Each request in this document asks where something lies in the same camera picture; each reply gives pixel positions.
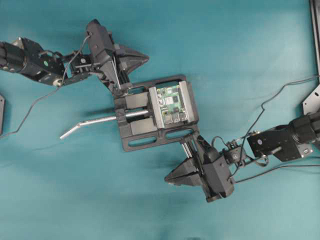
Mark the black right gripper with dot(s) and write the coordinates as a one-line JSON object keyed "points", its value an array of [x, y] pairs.
{"points": [[212, 172]]}

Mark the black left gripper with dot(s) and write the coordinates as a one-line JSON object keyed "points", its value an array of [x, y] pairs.
{"points": [[104, 55]]}

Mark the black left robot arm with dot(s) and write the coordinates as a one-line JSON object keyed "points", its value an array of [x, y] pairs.
{"points": [[29, 59]]}

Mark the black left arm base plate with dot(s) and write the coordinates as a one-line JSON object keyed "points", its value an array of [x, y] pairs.
{"points": [[2, 112]]}

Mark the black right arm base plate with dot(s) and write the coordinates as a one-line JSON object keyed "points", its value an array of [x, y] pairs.
{"points": [[311, 104]]}

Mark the teal table cloth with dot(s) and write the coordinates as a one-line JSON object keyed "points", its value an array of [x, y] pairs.
{"points": [[238, 56]]}

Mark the black bench vise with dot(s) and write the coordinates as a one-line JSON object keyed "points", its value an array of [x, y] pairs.
{"points": [[149, 130]]}

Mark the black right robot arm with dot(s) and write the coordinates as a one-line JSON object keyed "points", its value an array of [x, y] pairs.
{"points": [[286, 142]]}

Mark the silver vise handle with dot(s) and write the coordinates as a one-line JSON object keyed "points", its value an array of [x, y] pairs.
{"points": [[101, 120]]}

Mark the green PCB board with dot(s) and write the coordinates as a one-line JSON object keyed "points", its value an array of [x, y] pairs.
{"points": [[171, 105]]}

